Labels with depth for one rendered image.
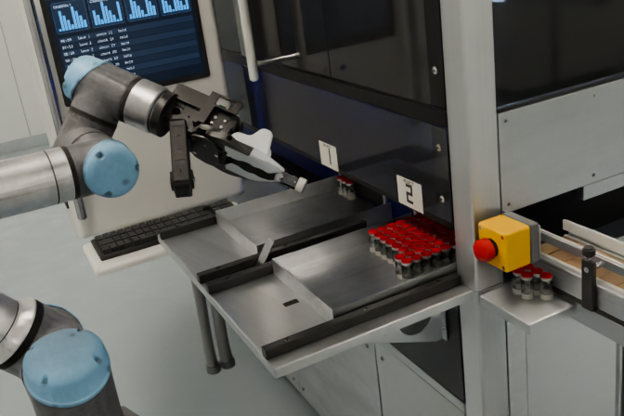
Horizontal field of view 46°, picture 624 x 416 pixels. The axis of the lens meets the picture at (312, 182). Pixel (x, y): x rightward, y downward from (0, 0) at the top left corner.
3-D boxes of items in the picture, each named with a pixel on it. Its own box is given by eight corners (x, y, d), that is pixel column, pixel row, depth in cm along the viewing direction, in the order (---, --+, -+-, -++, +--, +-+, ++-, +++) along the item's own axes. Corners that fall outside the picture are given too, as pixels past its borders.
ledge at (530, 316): (538, 279, 139) (538, 271, 139) (591, 307, 128) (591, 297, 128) (479, 304, 134) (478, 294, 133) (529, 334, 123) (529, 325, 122)
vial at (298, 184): (301, 196, 109) (275, 184, 110) (307, 184, 110) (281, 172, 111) (302, 188, 107) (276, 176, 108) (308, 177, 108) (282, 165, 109)
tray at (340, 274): (411, 227, 165) (410, 212, 163) (487, 267, 142) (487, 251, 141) (274, 274, 151) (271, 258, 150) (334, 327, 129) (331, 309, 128)
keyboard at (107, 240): (229, 203, 214) (227, 196, 213) (247, 218, 202) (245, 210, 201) (91, 243, 198) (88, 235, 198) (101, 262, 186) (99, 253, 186)
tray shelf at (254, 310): (330, 189, 199) (329, 183, 198) (505, 286, 139) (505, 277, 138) (158, 240, 180) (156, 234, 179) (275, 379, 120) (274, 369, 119)
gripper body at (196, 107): (247, 104, 110) (175, 73, 112) (219, 148, 106) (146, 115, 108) (247, 132, 117) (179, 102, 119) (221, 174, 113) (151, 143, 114)
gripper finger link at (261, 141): (296, 136, 108) (240, 114, 110) (279, 167, 105) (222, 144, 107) (297, 148, 111) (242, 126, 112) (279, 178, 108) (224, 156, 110)
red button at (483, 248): (487, 253, 127) (487, 231, 126) (503, 260, 124) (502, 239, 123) (470, 259, 126) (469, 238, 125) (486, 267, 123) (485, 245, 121)
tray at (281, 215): (338, 188, 194) (336, 175, 192) (392, 216, 171) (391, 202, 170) (217, 224, 180) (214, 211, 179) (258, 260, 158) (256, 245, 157)
